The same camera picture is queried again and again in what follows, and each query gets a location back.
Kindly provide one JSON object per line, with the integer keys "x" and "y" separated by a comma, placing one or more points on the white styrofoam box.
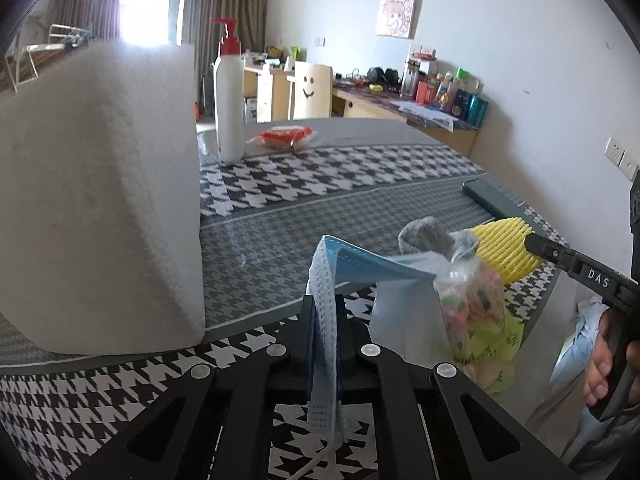
{"x": 100, "y": 204}

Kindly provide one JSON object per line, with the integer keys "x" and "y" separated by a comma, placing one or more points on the white papers on desk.
{"x": 425, "y": 115}

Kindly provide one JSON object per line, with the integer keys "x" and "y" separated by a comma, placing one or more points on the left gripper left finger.
{"x": 212, "y": 422}

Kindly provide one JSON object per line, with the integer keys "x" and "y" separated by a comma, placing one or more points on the houndstooth table mat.
{"x": 261, "y": 221}

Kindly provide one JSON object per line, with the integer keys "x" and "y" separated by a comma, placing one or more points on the white red pump lotion bottle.
{"x": 228, "y": 94}

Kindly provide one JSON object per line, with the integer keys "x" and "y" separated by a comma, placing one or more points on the wooden desk with drawers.
{"x": 271, "y": 90}

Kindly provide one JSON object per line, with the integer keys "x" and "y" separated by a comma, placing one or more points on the blue surgical face mask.
{"x": 394, "y": 295}

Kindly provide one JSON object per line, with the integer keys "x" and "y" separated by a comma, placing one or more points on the teal bottles on desk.
{"x": 469, "y": 108}

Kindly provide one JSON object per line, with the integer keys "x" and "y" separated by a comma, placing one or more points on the metal bunk bed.
{"x": 24, "y": 64}

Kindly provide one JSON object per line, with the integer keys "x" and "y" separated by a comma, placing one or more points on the red snack packet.
{"x": 284, "y": 138}

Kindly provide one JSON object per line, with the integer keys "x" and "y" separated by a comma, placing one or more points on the dark green flat case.
{"x": 498, "y": 205}

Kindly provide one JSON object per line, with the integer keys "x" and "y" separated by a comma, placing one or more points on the person's right hand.
{"x": 600, "y": 364}

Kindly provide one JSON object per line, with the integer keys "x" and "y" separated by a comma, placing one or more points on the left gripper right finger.
{"x": 434, "y": 423}

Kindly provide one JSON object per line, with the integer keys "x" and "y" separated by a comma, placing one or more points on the smiley face wooden chair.
{"x": 311, "y": 91}

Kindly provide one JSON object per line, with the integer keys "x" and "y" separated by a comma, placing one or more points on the pink anime wall picture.
{"x": 394, "y": 18}

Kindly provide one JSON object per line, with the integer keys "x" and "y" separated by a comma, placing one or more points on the clear bag colourful soft items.
{"x": 483, "y": 336}

